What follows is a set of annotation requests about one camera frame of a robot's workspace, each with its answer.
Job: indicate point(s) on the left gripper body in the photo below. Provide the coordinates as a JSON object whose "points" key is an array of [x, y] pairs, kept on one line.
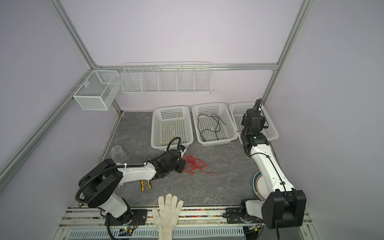
{"points": [[178, 167]]}

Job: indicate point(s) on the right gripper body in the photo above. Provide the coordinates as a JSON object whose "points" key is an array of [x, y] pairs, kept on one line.
{"points": [[263, 123]]}

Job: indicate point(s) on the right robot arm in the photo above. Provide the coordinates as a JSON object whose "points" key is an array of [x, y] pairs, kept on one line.
{"points": [[278, 204]]}

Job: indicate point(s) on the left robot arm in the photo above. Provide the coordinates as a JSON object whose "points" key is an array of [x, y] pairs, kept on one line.
{"points": [[97, 187]]}

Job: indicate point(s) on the right white plastic basket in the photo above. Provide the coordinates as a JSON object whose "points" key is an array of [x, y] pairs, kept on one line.
{"points": [[237, 112]]}

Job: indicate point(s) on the white plastic basket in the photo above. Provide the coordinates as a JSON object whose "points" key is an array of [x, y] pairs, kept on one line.
{"points": [[214, 124], [237, 112], [171, 122]]}

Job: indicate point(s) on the middle white plastic basket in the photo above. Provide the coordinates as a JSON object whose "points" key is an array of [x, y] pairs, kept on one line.
{"points": [[214, 124]]}

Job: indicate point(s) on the yellow black pliers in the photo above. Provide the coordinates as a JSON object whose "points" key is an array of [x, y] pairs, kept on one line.
{"points": [[145, 184]]}

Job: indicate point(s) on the left white plastic basket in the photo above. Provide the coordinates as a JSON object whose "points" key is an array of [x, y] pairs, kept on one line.
{"points": [[171, 122]]}

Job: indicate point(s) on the white knitted glove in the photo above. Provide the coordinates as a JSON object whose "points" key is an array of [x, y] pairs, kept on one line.
{"points": [[166, 216]]}

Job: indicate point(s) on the clear plastic cup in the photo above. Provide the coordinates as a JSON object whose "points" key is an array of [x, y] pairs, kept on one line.
{"points": [[118, 155]]}

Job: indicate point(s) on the plate with green red rim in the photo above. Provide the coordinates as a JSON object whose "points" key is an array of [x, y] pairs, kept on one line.
{"points": [[260, 187]]}

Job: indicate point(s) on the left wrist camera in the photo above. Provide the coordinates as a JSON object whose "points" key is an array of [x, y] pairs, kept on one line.
{"points": [[182, 150]]}

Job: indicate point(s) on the white wire wall shelf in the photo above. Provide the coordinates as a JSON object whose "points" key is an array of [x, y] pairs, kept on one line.
{"points": [[167, 78]]}

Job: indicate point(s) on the white mesh wall box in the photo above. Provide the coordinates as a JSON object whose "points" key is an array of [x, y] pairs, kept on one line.
{"points": [[99, 90]]}

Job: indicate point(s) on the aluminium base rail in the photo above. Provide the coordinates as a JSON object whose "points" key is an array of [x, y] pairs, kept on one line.
{"points": [[220, 222]]}

